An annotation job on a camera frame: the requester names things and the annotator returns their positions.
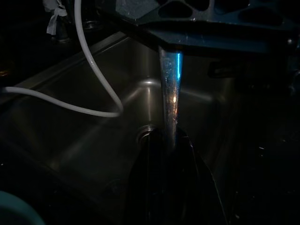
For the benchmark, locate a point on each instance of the white tissue scrap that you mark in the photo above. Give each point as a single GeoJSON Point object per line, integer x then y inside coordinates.
{"type": "Point", "coordinates": [55, 21]}

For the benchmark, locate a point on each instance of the light blue plate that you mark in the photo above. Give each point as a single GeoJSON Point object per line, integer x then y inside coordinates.
{"type": "Point", "coordinates": [14, 211]}

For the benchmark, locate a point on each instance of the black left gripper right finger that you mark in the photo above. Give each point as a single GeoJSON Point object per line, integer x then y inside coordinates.
{"type": "Point", "coordinates": [199, 192]}

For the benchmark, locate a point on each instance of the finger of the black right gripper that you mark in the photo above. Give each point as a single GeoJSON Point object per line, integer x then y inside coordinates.
{"type": "Point", "coordinates": [211, 35]}

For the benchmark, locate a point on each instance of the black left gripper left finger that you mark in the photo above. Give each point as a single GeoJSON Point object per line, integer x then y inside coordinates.
{"type": "Point", "coordinates": [152, 187]}

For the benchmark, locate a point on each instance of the metal spoon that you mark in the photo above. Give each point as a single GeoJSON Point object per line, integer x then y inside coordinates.
{"type": "Point", "coordinates": [171, 93]}

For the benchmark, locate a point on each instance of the round sink drain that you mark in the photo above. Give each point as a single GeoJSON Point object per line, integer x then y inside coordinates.
{"type": "Point", "coordinates": [143, 133]}

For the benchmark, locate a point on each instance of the metal faucet base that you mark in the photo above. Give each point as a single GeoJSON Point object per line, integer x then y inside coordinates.
{"type": "Point", "coordinates": [62, 35]}

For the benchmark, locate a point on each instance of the stainless steel sink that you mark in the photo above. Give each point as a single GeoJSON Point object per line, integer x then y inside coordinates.
{"type": "Point", "coordinates": [93, 140]}

